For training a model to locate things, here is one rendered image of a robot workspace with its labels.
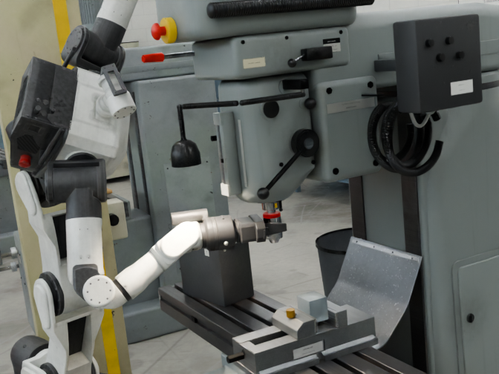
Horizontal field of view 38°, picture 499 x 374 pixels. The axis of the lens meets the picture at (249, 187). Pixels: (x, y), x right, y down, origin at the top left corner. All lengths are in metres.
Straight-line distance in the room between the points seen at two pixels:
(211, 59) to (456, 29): 0.58
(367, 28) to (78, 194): 0.85
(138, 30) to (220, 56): 9.63
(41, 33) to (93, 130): 1.54
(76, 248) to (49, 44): 1.74
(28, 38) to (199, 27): 1.83
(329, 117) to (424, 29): 0.33
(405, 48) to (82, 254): 0.91
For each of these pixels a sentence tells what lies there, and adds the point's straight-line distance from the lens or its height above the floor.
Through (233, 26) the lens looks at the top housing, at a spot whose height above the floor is 1.75.
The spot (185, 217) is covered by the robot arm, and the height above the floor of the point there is 1.29.
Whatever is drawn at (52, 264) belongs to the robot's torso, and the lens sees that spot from 2.34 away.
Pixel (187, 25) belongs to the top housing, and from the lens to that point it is 1.71.
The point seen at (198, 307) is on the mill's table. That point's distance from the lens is 2.28.
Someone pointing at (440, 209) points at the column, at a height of 1.22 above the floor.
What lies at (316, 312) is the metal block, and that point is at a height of 1.05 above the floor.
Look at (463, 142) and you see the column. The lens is 2.07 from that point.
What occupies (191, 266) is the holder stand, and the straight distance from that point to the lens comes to 2.34.
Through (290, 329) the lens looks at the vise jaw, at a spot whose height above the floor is 1.02.
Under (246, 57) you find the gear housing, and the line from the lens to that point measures 1.73.
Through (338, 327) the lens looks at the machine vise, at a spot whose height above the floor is 1.00.
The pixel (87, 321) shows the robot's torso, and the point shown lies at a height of 0.89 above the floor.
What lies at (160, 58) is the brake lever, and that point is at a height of 1.70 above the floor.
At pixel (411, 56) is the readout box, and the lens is 1.71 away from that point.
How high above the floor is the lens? 1.71
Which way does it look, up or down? 11 degrees down
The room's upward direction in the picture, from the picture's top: 6 degrees counter-clockwise
